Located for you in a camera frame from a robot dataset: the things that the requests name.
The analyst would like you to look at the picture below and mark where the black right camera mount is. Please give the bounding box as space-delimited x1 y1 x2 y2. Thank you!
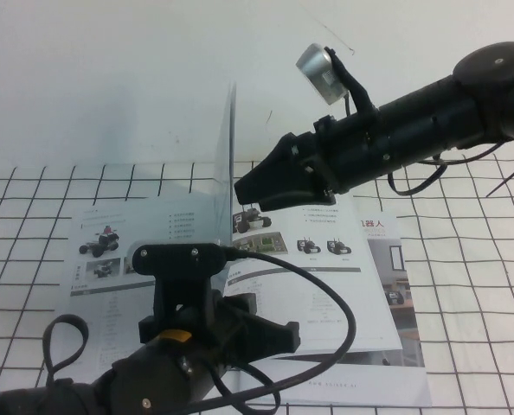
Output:
328 48 382 123

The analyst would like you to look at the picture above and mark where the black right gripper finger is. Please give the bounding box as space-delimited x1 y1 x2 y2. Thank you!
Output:
255 188 339 214
233 144 315 205

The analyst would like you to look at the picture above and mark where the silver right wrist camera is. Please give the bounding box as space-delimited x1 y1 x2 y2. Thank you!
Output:
294 42 350 107

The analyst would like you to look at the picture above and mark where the white black-grid tablecloth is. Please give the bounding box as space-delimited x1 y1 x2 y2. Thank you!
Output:
0 155 514 415

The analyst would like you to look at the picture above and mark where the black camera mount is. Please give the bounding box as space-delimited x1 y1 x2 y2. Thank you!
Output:
328 48 382 123
137 271 217 345

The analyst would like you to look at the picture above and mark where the robot catalog book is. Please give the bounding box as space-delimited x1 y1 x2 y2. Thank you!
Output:
38 80 432 408

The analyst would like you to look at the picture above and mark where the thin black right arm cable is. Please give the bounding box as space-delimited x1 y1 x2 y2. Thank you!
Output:
385 141 505 199

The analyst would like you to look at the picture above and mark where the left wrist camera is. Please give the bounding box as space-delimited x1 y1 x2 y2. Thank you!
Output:
132 242 228 277

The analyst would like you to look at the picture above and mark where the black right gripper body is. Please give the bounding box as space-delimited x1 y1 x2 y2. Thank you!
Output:
281 128 332 195

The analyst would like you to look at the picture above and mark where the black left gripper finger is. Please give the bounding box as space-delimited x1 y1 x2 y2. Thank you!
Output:
255 319 302 359
223 292 259 317

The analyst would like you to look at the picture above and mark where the black zip tie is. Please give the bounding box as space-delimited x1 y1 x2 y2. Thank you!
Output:
487 154 514 199

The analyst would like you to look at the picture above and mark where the thick black left cable loop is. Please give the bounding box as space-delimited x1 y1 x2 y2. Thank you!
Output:
42 314 90 384

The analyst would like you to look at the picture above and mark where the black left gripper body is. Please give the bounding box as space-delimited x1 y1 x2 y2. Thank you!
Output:
208 291 263 365

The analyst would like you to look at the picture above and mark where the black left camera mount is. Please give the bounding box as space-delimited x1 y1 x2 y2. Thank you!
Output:
137 271 217 345

